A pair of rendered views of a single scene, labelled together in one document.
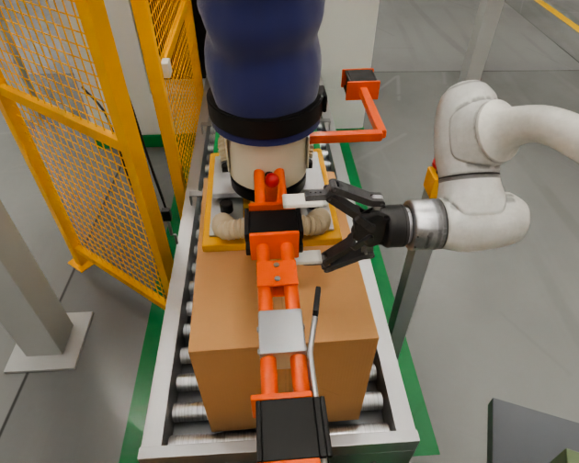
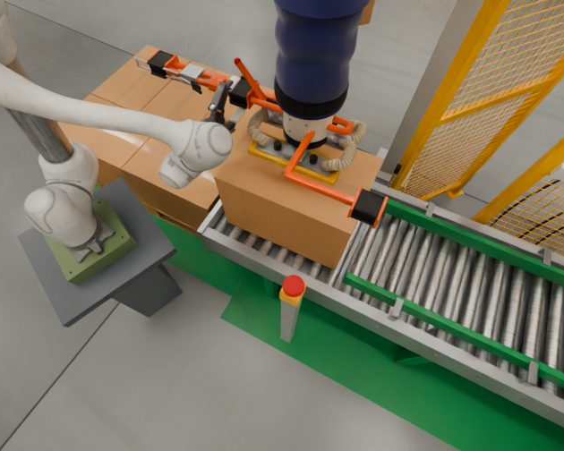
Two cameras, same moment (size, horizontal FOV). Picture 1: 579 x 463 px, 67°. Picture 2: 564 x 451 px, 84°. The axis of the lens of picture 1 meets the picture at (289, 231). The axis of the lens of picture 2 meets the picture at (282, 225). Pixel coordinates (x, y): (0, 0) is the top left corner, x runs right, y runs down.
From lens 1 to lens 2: 1.37 m
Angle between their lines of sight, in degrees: 64
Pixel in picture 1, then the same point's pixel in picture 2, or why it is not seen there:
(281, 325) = (193, 71)
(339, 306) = (240, 172)
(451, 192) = not seen: hidden behind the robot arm
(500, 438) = (160, 235)
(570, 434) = (137, 266)
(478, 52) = not seen: outside the picture
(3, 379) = (376, 147)
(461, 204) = not seen: hidden behind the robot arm
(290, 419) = (162, 58)
